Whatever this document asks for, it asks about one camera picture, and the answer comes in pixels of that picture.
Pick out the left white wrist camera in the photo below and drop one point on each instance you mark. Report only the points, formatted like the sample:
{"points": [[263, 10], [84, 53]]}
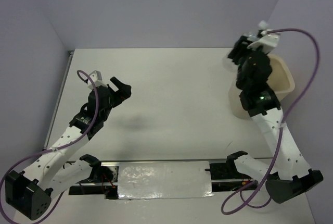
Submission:
{"points": [[96, 77]]}

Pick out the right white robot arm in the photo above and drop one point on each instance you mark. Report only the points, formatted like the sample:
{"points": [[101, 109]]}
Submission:
{"points": [[289, 174]]}

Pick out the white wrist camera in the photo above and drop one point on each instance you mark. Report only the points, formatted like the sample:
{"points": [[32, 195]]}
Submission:
{"points": [[96, 77], [263, 41]]}

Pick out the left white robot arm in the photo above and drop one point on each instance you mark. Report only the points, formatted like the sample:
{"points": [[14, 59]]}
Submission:
{"points": [[32, 190]]}

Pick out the silver foil tape panel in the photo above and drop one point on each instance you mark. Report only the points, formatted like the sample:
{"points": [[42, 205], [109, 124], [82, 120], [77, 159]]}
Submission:
{"points": [[164, 180]]}

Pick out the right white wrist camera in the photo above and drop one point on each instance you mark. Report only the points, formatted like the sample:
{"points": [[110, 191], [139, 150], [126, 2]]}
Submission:
{"points": [[263, 41]]}

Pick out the beige plastic bin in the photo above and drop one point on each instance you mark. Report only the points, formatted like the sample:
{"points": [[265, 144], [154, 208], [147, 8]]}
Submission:
{"points": [[280, 81]]}

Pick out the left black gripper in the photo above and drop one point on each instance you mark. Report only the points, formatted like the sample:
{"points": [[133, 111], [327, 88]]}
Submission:
{"points": [[124, 91]]}

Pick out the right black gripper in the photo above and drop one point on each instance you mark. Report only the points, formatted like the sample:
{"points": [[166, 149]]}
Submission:
{"points": [[240, 46]]}

